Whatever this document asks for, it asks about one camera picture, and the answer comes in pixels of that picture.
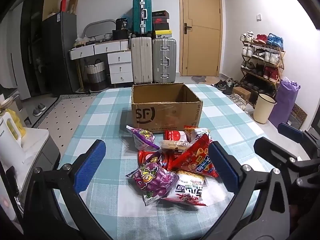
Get purple snack bag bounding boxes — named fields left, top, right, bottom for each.
left=126, top=162, right=179, bottom=206
left=126, top=125, right=161, bottom=152

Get clear wafer packet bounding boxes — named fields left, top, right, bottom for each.
left=159, top=140, right=191, bottom=153

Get wooden shoe rack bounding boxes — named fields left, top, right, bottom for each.
left=239, top=31, right=286, bottom=109

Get black refrigerator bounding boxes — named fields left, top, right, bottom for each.
left=41, top=11, right=78, bottom=97

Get white red noodle snack packet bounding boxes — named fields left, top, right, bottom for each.
left=184, top=125, right=210, bottom=143
left=162, top=172, right=208, bottom=207

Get teal checked tablecloth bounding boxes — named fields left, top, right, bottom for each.
left=54, top=84, right=275, bottom=240

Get small cardboard carton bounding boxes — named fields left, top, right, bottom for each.
left=232, top=86, right=251, bottom=102

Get beige suitcase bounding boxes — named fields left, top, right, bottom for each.
left=130, top=37, right=153, bottom=84

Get tan cardboard sheet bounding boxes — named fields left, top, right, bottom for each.
left=42, top=0, right=60, bottom=22

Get white wardrobe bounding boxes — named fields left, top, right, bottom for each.
left=0, top=5, right=32, bottom=100

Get red cookie packet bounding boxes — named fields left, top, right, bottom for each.
left=138, top=150, right=166, bottom=167

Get red white balloon packet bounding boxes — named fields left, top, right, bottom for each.
left=164, top=130, right=188, bottom=143

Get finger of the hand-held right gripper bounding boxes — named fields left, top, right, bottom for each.
left=277, top=122, right=320, bottom=153
left=253, top=137, right=305, bottom=173

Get scattered sneakers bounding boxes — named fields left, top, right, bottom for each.
left=211, top=78, right=248, bottom=110

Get black storage box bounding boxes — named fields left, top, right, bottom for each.
left=112, top=29, right=131, bottom=40

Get wooden door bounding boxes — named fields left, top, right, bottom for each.
left=178, top=0, right=223, bottom=77

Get white drawer dresser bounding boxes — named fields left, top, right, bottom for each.
left=69, top=39, right=134, bottom=85

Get red triangular chips bag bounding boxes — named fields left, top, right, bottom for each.
left=167, top=133, right=220, bottom=178

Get patterned brown doormat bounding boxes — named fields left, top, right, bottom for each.
left=289, top=103, right=308, bottom=130

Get yellow black shoe box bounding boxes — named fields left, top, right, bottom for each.
left=152, top=30, right=173, bottom=38

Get black labelled tub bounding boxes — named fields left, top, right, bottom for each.
left=115, top=17, right=128, bottom=30

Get dotted floor rug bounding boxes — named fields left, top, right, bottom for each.
left=32, top=94, right=100, bottom=140

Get yellow cloth bag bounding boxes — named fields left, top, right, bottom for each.
left=5, top=107, right=27, bottom=138

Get woven laundry basket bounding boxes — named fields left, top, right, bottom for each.
left=86, top=59, right=107, bottom=92

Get tall black cabinet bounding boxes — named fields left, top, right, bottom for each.
left=20, top=0, right=48, bottom=98

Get brown paper bag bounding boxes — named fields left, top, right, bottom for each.
left=68, top=0, right=79, bottom=14

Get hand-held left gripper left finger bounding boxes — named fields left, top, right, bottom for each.
left=23, top=139, right=112, bottom=240

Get white plastic bag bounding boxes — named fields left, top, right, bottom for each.
left=73, top=35, right=90, bottom=48

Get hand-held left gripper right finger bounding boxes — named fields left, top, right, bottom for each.
left=200, top=141, right=292, bottom=240

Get white electric kettle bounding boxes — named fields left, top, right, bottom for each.
left=0, top=112, right=27, bottom=167

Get grey rounded board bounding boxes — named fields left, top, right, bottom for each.
left=83, top=19, right=117, bottom=42

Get teal suitcase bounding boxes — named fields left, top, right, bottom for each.
left=132, top=0, right=153, bottom=37

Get cream bucket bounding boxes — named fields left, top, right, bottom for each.
left=253, top=93, right=277, bottom=124

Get white side table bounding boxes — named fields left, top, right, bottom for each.
left=15, top=127, right=62, bottom=193

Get silver suitcase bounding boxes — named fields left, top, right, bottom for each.
left=152, top=38, right=177, bottom=83

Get brown cardboard box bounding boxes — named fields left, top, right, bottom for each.
left=131, top=82, right=203, bottom=133

